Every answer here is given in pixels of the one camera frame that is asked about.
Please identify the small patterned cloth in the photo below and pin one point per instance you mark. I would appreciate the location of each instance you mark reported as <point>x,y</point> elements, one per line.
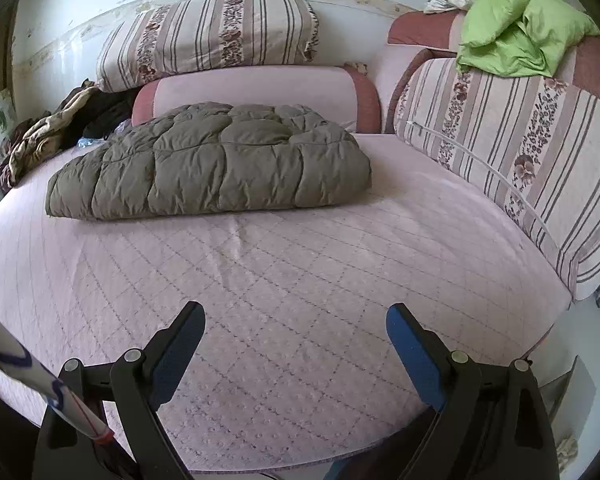
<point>360,68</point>

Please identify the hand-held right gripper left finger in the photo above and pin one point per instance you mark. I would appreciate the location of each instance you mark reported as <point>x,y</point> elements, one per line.
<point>177,355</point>

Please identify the green puffer jacket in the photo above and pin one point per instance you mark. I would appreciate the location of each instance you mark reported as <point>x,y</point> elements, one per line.
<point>525,30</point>

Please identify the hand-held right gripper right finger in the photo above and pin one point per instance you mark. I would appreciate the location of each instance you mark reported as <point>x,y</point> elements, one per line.
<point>415,355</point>

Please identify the clear blue plastic item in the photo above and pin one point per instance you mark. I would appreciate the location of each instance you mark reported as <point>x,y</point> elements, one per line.
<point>86,141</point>

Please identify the pink quilted sofa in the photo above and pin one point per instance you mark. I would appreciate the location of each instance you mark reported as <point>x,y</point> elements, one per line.
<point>280,285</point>

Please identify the brown patterned cloth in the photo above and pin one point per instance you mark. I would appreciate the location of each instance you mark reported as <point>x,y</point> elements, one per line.
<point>40,135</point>

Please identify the olive puffer jacket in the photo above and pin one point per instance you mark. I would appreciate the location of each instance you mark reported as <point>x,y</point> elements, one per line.
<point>205,160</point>

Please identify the dark cloth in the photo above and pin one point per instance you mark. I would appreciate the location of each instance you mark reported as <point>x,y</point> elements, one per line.
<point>110,115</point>

